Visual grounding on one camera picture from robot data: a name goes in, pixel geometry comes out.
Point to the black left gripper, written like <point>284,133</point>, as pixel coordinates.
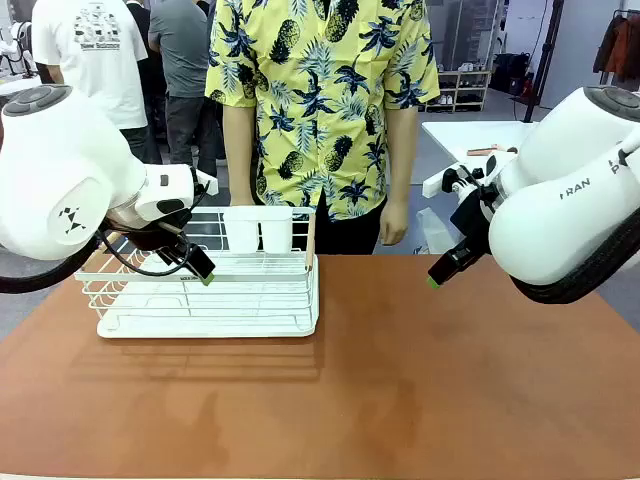
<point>150,235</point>

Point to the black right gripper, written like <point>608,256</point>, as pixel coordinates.
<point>472,220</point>

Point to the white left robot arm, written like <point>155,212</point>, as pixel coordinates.
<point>60,165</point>

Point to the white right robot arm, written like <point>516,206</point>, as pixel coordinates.
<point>560,200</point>

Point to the person's left forearm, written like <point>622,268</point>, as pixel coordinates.
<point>400,155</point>

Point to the person's right forearm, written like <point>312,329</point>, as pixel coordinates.
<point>240,155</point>

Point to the person's left hand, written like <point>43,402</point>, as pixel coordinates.
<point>395,225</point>

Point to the white cutlery holder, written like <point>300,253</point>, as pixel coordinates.
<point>245,230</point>

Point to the white drip tray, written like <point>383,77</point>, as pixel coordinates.
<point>210,331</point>

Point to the white side table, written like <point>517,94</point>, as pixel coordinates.
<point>465,140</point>

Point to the wooden shoe rack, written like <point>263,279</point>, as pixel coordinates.
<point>462,92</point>

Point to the man in black suit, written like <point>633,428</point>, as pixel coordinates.
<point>150,80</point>

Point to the man in grey shirt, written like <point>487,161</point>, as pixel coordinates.
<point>185,75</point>

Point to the black bag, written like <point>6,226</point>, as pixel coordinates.
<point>512,72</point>

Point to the person in pineapple shirt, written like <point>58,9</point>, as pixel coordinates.
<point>320,100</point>

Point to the man in white t-shirt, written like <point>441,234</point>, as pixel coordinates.
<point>95,60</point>

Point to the black stand pole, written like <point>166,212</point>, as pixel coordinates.
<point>545,60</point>

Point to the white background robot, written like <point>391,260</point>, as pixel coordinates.
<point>17,50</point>

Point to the hanging brown clothes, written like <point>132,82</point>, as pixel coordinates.
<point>620,47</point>

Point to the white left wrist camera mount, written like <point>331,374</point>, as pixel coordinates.
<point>205,181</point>

